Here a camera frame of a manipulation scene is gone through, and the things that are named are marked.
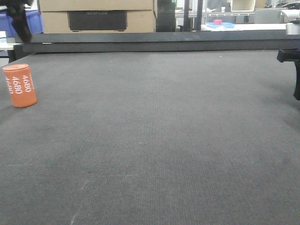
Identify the black raised table ledge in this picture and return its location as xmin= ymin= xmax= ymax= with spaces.
xmin=14 ymin=30 xmax=300 ymax=59

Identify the light blue tray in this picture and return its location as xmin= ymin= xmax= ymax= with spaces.
xmin=206 ymin=22 xmax=235 ymax=29

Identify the pink box on tray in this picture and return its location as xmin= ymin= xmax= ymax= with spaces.
xmin=213 ymin=19 xmax=222 ymax=25

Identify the white background table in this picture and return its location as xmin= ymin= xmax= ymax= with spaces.
xmin=201 ymin=23 xmax=286 ymax=31

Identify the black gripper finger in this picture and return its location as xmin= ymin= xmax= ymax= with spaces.
xmin=277 ymin=48 xmax=300 ymax=100
xmin=5 ymin=0 xmax=33 ymax=43

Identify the orange cylindrical capacitor 4680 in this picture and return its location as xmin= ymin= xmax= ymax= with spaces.
xmin=3 ymin=64 xmax=38 ymax=108

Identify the lower cardboard box black print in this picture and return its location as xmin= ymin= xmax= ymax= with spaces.
xmin=41 ymin=10 xmax=156 ymax=34

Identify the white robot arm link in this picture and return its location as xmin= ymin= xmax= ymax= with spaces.
xmin=285 ymin=18 xmax=300 ymax=35

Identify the blue plastic crate background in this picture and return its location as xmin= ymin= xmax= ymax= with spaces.
xmin=0 ymin=10 xmax=43 ymax=38

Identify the upper cardboard box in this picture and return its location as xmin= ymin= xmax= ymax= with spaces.
xmin=38 ymin=0 xmax=158 ymax=12

